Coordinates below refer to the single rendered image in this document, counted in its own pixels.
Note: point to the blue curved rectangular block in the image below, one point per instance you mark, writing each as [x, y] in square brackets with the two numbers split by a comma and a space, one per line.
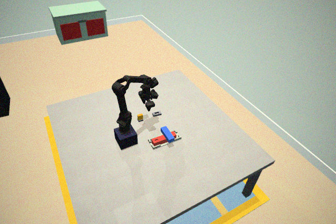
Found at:
[167, 134]

